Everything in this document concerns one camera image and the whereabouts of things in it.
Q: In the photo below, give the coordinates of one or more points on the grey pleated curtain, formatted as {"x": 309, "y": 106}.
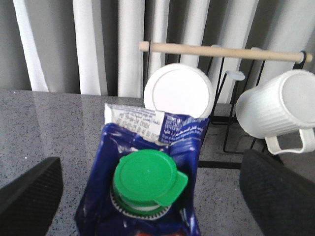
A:
{"x": 91, "y": 46}

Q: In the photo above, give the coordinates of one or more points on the Pascual whole milk carton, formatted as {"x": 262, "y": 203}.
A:
{"x": 143, "y": 178}

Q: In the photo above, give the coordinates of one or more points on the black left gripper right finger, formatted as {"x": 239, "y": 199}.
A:
{"x": 281, "y": 201}

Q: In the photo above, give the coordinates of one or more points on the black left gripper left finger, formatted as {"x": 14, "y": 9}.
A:
{"x": 29, "y": 203}

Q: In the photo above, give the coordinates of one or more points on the white ribbed hanging mug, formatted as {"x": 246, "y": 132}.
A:
{"x": 283, "y": 105}

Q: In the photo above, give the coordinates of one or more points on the white smiley face mug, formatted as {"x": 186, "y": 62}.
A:
{"x": 180, "y": 89}

